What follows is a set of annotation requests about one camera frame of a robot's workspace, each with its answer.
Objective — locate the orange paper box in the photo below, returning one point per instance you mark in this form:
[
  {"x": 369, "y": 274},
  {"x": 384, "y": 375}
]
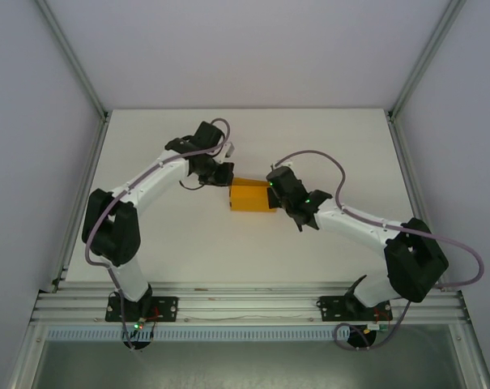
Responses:
[{"x": 250, "y": 198}]

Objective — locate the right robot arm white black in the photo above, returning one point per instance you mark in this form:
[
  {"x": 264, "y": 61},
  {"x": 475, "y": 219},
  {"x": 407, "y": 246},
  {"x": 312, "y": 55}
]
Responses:
[{"x": 350, "y": 223}]

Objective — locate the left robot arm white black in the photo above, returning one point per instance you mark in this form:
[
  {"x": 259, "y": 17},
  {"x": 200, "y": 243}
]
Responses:
[{"x": 155, "y": 174}]

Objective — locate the small connector board yellow plug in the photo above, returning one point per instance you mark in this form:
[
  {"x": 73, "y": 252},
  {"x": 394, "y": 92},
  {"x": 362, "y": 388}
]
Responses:
[{"x": 374, "y": 327}]

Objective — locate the small circuit board green light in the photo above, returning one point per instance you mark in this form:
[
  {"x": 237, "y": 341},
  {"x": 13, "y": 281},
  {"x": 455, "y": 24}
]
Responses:
[{"x": 138, "y": 325}]

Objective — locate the grey metal panel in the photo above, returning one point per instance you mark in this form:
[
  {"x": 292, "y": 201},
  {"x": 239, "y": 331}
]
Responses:
[{"x": 248, "y": 364}]

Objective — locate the aluminium mounting rail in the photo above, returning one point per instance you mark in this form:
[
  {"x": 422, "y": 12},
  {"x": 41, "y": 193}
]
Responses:
[{"x": 248, "y": 300}]

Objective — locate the aluminium table side rail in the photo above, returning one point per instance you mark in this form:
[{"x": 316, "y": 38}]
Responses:
[
  {"x": 91, "y": 162},
  {"x": 405, "y": 162}
]

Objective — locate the black base plate of right arm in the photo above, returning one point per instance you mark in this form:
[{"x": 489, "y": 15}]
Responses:
[{"x": 329, "y": 308}]

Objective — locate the black base plate of left arm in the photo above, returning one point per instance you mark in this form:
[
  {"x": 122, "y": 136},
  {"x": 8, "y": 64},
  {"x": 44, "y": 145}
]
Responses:
[{"x": 167, "y": 308}]

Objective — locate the aluminium frame post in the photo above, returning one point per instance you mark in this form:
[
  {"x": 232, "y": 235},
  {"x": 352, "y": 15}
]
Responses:
[
  {"x": 423, "y": 61},
  {"x": 74, "y": 61}
]

